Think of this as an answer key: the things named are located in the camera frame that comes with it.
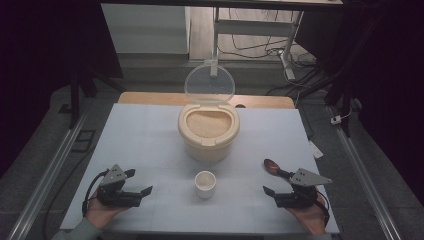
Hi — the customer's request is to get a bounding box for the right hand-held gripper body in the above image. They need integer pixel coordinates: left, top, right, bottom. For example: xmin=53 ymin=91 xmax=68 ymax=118
xmin=273 ymin=167 xmax=334 ymax=210

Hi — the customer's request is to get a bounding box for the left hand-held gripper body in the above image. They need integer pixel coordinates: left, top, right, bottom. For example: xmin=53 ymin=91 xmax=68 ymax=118
xmin=95 ymin=163 xmax=143 ymax=208

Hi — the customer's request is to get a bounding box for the brown wooden spoon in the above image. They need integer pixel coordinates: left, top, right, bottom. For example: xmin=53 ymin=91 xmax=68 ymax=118
xmin=263 ymin=158 xmax=296 ymax=179

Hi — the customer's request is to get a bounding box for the small white cup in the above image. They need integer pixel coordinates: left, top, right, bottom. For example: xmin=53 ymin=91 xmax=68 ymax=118
xmin=194 ymin=170 xmax=217 ymax=200

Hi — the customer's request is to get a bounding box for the beige plastic rice container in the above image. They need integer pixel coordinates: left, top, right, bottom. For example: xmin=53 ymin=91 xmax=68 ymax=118
xmin=177 ymin=102 xmax=241 ymax=164

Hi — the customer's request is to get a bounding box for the rice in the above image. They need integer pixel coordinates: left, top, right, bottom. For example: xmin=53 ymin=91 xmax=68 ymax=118
xmin=185 ymin=110 xmax=232 ymax=139

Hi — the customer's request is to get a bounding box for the person's right hand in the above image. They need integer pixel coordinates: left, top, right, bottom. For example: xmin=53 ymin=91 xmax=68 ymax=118
xmin=286 ymin=193 xmax=331 ymax=236

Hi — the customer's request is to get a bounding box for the person's left hand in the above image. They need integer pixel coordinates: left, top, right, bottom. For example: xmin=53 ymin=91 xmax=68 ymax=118
xmin=84 ymin=190 xmax=130 ymax=231

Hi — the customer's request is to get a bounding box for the white paper tag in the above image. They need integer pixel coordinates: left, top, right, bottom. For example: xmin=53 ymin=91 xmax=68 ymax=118
xmin=308 ymin=141 xmax=324 ymax=159

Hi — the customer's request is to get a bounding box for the white table cover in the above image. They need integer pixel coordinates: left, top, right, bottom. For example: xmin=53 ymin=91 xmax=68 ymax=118
xmin=59 ymin=102 xmax=340 ymax=234

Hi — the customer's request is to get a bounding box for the black tripod stand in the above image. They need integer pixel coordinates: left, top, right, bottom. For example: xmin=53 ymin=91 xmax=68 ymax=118
xmin=324 ymin=76 xmax=363 ymax=138
xmin=58 ymin=71 xmax=124 ymax=129

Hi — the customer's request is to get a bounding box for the clear plastic container lid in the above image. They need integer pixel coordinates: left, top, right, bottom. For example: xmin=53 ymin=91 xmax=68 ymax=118
xmin=184 ymin=63 xmax=236 ymax=104

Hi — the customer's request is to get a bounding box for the grey cabinet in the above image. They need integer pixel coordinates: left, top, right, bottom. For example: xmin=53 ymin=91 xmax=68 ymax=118
xmin=101 ymin=3 xmax=191 ymax=55

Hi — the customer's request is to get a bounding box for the black curtain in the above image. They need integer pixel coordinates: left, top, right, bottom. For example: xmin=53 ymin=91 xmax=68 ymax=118
xmin=294 ymin=0 xmax=424 ymax=204
xmin=0 ymin=0 xmax=124 ymax=178

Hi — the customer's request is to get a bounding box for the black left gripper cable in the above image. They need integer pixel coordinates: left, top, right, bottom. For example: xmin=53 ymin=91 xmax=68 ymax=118
xmin=81 ymin=169 xmax=111 ymax=218

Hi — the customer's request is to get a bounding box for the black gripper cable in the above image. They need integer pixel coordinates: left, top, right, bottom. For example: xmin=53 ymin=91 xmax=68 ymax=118
xmin=81 ymin=169 xmax=111 ymax=218
xmin=314 ymin=189 xmax=332 ymax=228

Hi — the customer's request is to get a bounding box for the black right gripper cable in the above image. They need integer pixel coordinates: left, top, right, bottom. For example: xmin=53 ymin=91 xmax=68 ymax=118
xmin=314 ymin=189 xmax=332 ymax=228

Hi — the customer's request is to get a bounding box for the black floor cable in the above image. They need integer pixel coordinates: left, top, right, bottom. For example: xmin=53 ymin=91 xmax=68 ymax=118
xmin=42 ymin=149 xmax=89 ymax=240

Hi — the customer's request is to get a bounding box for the metal floor rail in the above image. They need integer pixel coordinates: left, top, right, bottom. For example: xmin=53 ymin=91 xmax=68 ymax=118
xmin=334 ymin=126 xmax=403 ymax=240
xmin=6 ymin=109 xmax=89 ymax=240

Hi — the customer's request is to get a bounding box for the black floor cables bundle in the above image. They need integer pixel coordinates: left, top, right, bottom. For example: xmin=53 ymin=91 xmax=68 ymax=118
xmin=218 ymin=8 xmax=334 ymax=98

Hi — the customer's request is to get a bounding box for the white metal desk frame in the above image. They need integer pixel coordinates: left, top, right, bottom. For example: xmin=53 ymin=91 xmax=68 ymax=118
xmin=203 ymin=6 xmax=305 ymax=81

